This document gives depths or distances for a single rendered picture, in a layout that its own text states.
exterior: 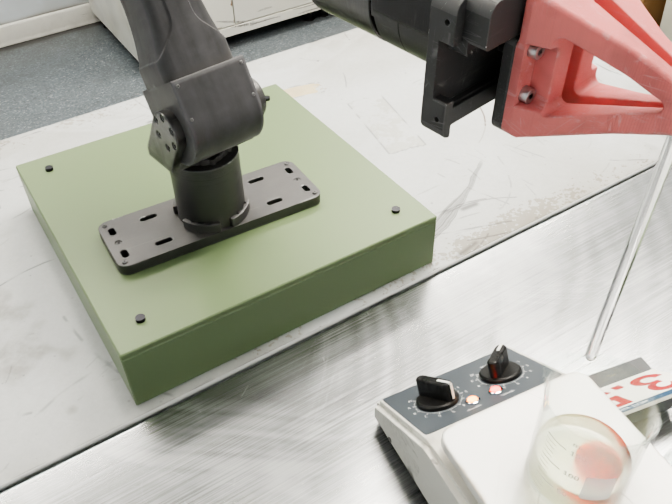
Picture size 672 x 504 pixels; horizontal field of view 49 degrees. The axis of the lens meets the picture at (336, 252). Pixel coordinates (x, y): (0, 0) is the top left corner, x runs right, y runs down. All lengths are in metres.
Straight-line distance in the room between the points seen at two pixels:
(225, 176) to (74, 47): 2.68
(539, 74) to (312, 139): 0.49
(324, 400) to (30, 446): 0.24
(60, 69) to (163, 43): 2.57
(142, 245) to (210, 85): 0.16
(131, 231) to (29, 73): 2.51
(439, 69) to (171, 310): 0.36
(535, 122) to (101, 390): 0.45
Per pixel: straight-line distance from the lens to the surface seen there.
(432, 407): 0.55
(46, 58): 3.25
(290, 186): 0.71
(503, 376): 0.57
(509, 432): 0.50
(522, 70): 0.32
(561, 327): 0.69
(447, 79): 0.33
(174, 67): 0.58
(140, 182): 0.76
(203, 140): 0.58
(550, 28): 0.31
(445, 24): 0.30
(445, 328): 0.67
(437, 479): 0.51
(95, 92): 2.94
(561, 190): 0.84
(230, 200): 0.65
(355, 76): 1.02
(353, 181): 0.73
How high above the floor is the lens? 1.40
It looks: 43 degrees down
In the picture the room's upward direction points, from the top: 2 degrees counter-clockwise
